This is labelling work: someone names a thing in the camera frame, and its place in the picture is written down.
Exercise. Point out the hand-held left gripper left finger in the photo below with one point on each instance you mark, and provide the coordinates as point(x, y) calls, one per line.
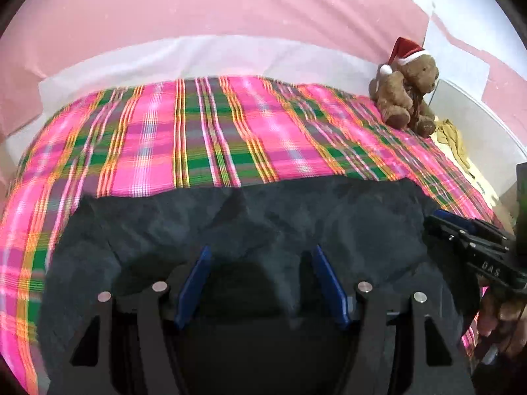
point(193, 290)

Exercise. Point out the black puffer jacket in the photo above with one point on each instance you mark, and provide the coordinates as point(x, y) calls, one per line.
point(288, 222)

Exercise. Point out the yellow cloth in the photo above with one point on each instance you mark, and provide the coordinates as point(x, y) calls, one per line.
point(453, 138)

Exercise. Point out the brown teddy bear santa hat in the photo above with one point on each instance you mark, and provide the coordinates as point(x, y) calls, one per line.
point(405, 90)

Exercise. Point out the white bed sheet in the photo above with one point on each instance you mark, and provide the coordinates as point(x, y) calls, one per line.
point(164, 59)

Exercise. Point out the pink green plaid blanket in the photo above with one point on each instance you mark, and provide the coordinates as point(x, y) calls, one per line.
point(206, 131)

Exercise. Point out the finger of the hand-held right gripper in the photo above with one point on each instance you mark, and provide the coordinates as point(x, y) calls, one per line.
point(461, 219)
point(442, 234)

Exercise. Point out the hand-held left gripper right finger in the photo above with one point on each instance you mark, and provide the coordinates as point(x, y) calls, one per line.
point(329, 290)

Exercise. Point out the person's right hand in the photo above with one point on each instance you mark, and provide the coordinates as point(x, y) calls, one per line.
point(500, 317)

